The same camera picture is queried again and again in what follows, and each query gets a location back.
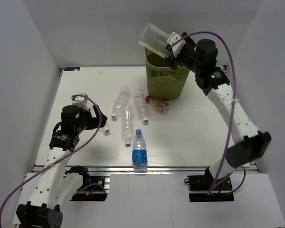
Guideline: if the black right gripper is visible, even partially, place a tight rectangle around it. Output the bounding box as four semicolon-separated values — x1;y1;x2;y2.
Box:
163;32;202;74

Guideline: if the clear square bottle yellow label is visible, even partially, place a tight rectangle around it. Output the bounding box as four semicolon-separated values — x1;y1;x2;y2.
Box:
138;23;170;58

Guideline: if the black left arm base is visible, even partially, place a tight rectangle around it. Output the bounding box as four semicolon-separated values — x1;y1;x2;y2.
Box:
64;166;107;202

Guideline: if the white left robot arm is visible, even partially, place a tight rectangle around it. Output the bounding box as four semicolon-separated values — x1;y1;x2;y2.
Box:
16;93;109;228

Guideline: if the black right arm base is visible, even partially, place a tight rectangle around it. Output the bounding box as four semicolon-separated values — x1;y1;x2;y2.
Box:
184;175;234;202

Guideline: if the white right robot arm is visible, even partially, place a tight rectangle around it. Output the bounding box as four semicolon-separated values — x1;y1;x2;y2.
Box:
168;33;271;190

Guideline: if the green mesh waste bin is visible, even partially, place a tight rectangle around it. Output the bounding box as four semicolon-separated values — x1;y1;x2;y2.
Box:
144;48;190;101

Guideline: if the clear bottle under left gripper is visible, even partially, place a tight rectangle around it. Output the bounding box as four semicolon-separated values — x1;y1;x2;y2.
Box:
100;119;110;134

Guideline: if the clear bottle far left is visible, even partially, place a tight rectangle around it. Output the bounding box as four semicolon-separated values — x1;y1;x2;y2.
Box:
111;86;131;119

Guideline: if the clear slim bottle white cap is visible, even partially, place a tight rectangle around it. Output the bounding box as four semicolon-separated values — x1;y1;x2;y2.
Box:
122;106;134;147

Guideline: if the clear ribbed bottle blue cap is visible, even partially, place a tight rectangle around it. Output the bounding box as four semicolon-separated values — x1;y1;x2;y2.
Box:
133;89;149;124

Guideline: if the clear bottle blue label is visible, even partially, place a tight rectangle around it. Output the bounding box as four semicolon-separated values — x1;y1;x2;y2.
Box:
132;129;147;173

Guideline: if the crushed bottle red label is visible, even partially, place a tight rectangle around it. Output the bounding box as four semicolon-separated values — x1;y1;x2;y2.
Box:
145;95;169;114

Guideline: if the blue sticker left corner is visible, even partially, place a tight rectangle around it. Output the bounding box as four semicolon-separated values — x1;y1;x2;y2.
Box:
64;67;80;71

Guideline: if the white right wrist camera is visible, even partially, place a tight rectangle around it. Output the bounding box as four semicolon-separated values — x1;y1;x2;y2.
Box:
167;32;186;57

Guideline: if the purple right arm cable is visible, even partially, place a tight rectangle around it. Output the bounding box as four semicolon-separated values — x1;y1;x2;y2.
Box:
172;30;246;197

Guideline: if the aluminium table edge rail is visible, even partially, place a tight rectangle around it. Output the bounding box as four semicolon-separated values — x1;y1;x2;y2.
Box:
32;166;209;174

